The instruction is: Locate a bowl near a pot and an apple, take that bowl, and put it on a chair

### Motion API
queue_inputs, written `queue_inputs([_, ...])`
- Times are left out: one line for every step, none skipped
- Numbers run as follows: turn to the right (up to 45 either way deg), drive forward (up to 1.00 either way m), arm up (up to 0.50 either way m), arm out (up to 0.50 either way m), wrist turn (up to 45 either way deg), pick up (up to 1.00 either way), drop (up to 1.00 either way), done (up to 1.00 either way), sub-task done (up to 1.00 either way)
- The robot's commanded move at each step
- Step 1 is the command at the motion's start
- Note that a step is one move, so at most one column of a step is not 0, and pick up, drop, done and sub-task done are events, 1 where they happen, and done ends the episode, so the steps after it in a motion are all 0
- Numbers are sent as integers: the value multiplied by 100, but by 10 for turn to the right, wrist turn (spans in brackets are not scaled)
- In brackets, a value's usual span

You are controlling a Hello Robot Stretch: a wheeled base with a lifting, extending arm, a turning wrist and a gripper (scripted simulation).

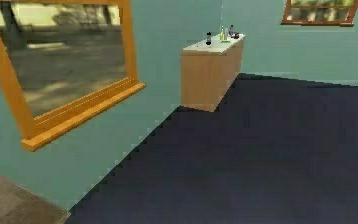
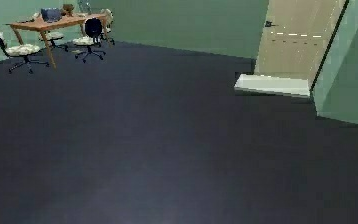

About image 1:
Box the light wood counter cabinet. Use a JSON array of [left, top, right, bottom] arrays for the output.
[[180, 32, 246, 113]]

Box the orange framed window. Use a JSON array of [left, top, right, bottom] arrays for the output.
[[0, 0, 147, 153]]

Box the brown framed window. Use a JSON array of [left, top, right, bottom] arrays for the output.
[[280, 0, 358, 28]]

